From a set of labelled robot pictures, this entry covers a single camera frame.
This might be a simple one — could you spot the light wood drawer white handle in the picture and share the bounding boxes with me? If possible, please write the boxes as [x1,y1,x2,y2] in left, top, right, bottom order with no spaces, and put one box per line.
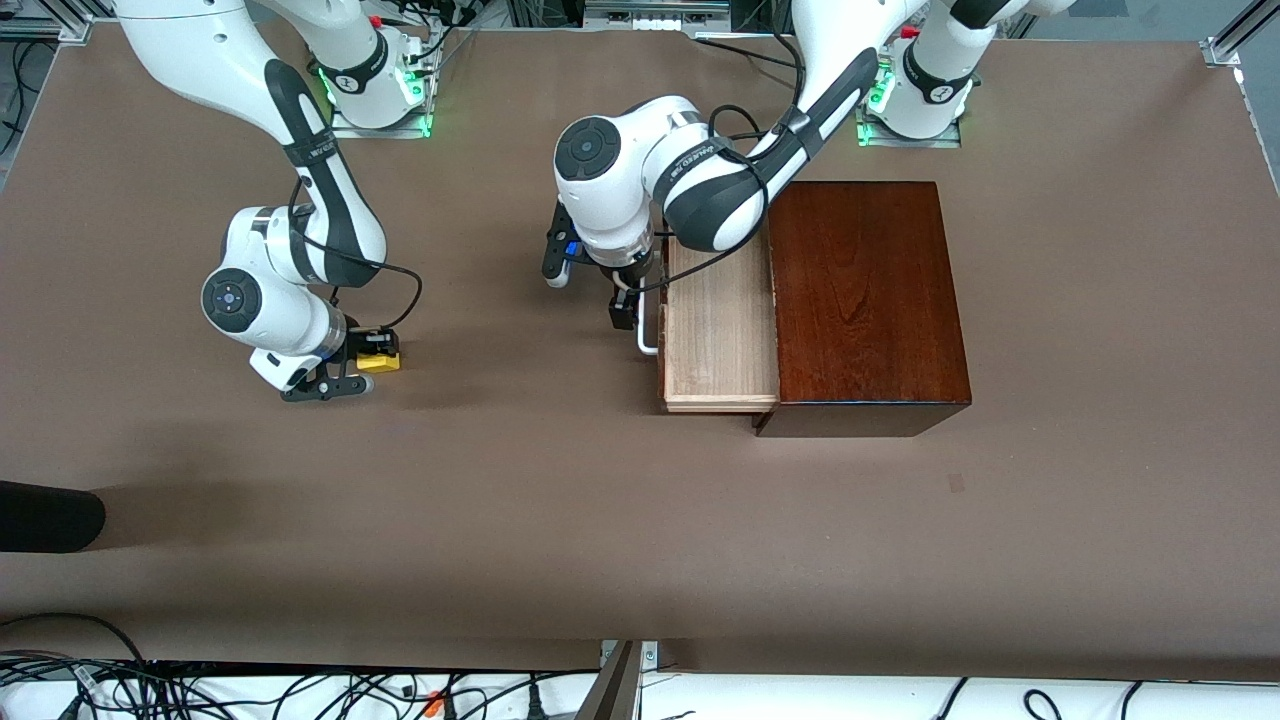
[637,235,782,415]

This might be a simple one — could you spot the dark brown wooden cabinet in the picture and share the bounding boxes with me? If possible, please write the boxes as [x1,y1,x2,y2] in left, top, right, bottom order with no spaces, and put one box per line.
[752,181,974,439]

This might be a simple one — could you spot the white power strip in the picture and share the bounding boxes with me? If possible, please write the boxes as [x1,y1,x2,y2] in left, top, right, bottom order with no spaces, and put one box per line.
[585,0,732,34]

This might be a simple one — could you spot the black cylinder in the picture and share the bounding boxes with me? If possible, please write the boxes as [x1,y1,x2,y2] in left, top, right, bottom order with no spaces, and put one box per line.
[0,480,107,554]

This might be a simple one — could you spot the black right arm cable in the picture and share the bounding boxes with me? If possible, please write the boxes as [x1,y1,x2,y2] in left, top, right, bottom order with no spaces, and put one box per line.
[288,175,424,333]

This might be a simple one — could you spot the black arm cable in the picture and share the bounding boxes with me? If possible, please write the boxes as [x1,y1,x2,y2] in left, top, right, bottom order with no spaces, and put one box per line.
[288,175,424,333]
[636,30,807,294]

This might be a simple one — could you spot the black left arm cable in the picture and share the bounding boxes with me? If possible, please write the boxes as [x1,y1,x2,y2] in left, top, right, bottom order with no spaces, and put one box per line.
[636,30,807,294]

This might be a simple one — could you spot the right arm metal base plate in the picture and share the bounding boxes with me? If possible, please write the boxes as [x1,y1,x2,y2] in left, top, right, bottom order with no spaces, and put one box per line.
[328,40,437,140]

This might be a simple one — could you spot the black table cable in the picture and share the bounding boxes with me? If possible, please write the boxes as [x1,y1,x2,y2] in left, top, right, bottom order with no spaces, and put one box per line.
[693,30,801,73]

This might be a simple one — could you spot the small metal bracket plate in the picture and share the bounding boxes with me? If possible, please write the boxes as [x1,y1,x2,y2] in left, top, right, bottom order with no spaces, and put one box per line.
[598,640,661,673]

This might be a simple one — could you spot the black looped cable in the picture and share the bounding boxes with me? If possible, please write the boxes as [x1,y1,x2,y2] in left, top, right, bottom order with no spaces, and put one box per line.
[0,612,149,669]

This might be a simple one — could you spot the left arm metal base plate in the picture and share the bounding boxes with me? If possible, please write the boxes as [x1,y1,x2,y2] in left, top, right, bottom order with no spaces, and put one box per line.
[855,85,966,150]

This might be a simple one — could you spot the dark grey post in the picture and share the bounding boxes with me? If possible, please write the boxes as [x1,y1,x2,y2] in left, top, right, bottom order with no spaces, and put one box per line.
[575,640,643,720]

